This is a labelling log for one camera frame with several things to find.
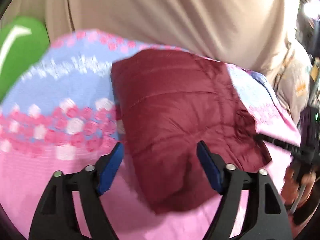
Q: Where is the grey floral fabric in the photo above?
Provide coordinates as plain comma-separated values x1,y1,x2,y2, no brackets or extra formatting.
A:
273,40,312,124

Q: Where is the person's right hand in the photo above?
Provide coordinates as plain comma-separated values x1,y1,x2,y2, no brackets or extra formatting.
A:
281,167,316,207

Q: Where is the pink floral bed sheet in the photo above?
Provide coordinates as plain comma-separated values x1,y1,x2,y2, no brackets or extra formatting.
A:
0,28,302,240

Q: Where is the beige curtain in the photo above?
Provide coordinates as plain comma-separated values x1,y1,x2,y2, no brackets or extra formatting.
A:
1,0,299,73

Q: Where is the maroon quilted puffer jacket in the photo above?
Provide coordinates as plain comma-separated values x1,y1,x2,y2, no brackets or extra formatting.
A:
111,49,271,214

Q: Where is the green pillow white stripe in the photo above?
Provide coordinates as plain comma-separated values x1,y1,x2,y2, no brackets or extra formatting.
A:
1,16,50,99

